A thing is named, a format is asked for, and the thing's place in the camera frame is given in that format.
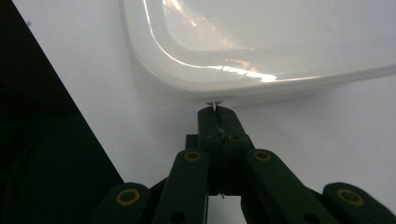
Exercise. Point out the white translucent plastic container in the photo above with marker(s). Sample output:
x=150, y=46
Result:
x=249, y=46

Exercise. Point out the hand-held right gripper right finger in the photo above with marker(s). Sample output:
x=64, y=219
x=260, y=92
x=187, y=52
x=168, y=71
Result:
x=232, y=133

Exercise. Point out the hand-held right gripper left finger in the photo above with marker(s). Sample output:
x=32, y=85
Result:
x=207, y=133

